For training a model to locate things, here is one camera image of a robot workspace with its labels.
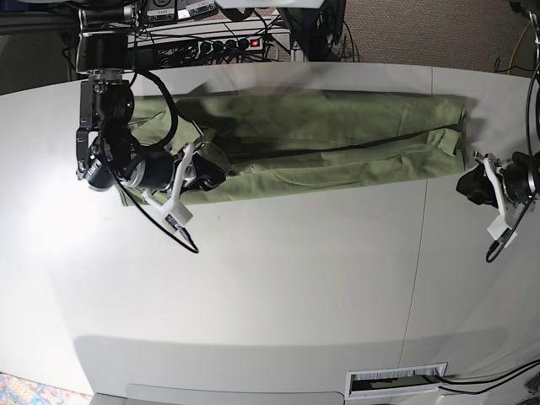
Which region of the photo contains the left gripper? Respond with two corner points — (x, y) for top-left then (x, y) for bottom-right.
(456, 164), (498, 208)

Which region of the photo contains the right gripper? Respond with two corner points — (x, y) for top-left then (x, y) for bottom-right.
(185, 154), (226, 191)

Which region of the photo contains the green T-shirt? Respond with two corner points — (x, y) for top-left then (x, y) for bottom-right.
(118, 88), (472, 208)

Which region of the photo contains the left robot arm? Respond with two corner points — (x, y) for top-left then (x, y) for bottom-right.
(456, 1), (539, 208)

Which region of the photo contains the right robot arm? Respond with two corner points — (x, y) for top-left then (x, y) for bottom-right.
(72, 1), (225, 192)

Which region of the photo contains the black power strip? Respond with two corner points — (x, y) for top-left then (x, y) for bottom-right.
(154, 37), (268, 62)

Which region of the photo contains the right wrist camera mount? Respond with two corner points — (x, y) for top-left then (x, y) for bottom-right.
(143, 143), (203, 232)

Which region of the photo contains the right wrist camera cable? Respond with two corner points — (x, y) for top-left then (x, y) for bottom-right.
(105, 69), (200, 254)

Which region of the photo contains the yellow cable on floor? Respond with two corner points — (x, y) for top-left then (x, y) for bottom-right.
(494, 12), (537, 75)

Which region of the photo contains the black cable lower right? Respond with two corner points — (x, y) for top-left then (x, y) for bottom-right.
(438, 361), (540, 396)

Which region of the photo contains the table cable grommet box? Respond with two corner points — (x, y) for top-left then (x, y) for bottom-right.
(345, 363), (448, 400)

